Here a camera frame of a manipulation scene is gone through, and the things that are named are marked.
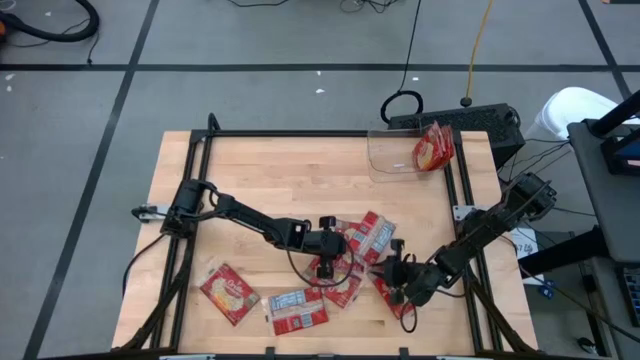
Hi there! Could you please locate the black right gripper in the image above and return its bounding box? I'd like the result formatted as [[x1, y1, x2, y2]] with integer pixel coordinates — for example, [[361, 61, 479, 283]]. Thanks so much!
[[375, 238, 442, 307]]

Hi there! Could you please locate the red Orville popcorn bag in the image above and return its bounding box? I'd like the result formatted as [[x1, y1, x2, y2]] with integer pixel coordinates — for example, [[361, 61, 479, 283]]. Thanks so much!
[[411, 130, 446, 173], [263, 286, 331, 337], [342, 210, 397, 266], [304, 254, 367, 310], [429, 121, 453, 169], [442, 124, 457, 161], [368, 269, 417, 321], [198, 262, 262, 327]]

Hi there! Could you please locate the clear plastic basket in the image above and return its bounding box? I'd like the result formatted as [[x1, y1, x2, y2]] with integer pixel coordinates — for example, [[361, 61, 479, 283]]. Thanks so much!
[[366, 127, 454, 184]]

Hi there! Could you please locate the white paper sheet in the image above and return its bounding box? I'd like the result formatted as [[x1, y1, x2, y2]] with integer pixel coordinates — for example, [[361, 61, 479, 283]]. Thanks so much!
[[510, 227, 540, 260]]

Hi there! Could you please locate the black stand leg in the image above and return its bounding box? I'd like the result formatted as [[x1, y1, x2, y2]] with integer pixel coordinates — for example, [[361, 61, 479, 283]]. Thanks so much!
[[517, 227, 609, 280]]

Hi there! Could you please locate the black computer case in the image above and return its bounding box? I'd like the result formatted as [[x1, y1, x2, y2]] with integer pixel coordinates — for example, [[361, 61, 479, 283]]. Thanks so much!
[[387, 103, 526, 169]]

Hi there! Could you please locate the grey side table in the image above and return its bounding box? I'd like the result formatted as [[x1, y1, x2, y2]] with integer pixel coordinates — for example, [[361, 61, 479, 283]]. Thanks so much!
[[567, 118, 640, 266]]

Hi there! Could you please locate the black keyboard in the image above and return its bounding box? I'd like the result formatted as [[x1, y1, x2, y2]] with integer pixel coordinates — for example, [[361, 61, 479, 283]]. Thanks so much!
[[617, 264, 640, 329]]

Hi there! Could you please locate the white plastic bin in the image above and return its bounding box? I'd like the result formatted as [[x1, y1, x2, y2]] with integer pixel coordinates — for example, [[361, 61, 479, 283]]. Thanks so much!
[[530, 86, 640, 146]]

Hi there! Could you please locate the black electronics box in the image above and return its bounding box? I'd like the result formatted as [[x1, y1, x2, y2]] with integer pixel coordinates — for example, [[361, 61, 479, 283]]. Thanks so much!
[[599, 134, 640, 177]]

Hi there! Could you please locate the black pole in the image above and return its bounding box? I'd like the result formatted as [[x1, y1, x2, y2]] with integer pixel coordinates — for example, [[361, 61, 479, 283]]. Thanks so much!
[[588, 89, 640, 137]]

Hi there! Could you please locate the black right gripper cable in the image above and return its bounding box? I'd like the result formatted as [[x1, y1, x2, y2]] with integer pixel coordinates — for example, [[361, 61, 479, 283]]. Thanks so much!
[[398, 287, 419, 335]]

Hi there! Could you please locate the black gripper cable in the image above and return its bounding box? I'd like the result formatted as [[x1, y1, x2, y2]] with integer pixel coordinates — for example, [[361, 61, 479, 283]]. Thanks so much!
[[398, 287, 419, 335], [285, 244, 357, 290]]

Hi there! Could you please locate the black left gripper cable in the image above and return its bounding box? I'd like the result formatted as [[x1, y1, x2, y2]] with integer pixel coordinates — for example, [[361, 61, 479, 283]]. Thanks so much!
[[285, 244, 357, 290]]

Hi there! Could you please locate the black left arm base cable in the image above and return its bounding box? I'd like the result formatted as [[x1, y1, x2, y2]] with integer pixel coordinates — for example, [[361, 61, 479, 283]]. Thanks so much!
[[121, 232, 169, 297]]

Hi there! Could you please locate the black hanging cable with coil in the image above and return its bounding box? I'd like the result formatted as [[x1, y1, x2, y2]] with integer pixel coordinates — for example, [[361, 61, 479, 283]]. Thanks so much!
[[378, 0, 426, 125]]

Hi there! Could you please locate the black floor cable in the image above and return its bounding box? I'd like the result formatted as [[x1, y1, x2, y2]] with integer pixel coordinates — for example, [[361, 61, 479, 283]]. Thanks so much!
[[224, 0, 291, 9], [339, 0, 401, 15]]

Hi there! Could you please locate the yellow hanging cable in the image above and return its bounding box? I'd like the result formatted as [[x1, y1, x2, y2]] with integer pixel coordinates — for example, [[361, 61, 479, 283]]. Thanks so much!
[[459, 0, 496, 109]]

